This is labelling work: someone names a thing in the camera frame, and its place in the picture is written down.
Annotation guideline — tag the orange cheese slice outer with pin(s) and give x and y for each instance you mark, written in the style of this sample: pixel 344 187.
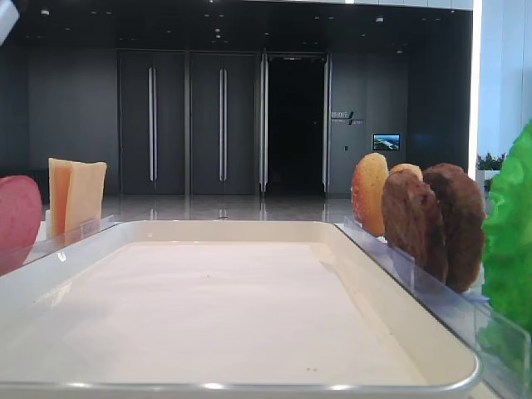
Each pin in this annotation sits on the orange cheese slice outer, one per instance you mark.
pixel 59 182

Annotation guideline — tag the golden bun slice outer right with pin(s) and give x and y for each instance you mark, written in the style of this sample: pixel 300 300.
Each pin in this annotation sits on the golden bun slice outer right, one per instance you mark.
pixel 416 170

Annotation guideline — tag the brown meat patty near tray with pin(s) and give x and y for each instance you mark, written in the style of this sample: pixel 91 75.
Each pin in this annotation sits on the brown meat patty near tray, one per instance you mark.
pixel 413 222

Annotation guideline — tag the clear acrylic rack right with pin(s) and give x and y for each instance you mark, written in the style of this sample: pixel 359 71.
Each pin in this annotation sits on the clear acrylic rack right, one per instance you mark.
pixel 503 346

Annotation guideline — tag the clear acrylic rack left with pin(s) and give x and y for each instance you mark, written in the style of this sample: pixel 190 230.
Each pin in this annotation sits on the clear acrylic rack left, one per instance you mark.
pixel 14 259

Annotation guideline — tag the dark double door middle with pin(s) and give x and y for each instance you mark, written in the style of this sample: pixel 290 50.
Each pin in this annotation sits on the dark double door middle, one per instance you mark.
pixel 222 124

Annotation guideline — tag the wall display screen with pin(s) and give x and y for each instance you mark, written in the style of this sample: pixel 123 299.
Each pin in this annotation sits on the wall display screen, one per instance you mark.
pixel 386 142

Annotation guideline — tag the potted flowers planter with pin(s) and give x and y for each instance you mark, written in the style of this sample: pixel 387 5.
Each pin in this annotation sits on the potted flowers planter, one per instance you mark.
pixel 487 167

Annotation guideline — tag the brown meat patty outer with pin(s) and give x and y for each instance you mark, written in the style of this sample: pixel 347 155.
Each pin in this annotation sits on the brown meat patty outer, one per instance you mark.
pixel 463 212

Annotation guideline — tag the dark double door left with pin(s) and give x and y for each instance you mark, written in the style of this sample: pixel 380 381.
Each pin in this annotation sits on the dark double door left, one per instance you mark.
pixel 152 123

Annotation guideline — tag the pale cheese slice inner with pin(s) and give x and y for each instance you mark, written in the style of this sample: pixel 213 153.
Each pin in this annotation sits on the pale cheese slice inner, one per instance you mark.
pixel 85 193

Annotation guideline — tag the clear acrylic rack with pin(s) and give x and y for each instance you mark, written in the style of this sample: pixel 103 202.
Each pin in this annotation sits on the clear acrylic rack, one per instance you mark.
pixel 14 259
pixel 503 346

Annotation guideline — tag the golden bun slice near tray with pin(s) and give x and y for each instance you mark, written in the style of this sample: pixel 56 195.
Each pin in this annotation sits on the golden bun slice near tray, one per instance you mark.
pixel 368 180

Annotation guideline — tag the green lettuce leaf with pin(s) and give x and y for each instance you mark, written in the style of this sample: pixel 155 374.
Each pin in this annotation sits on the green lettuce leaf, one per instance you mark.
pixel 507 253

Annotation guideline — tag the white rectangular tray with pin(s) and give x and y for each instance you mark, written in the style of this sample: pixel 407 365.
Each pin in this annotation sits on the white rectangular tray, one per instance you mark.
pixel 222 309

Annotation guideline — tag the dark double door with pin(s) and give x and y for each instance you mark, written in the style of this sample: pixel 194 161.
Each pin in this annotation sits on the dark double door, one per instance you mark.
pixel 152 123
pixel 222 124

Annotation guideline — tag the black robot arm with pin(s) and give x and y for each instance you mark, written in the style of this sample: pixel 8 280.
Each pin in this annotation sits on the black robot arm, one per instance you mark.
pixel 9 16

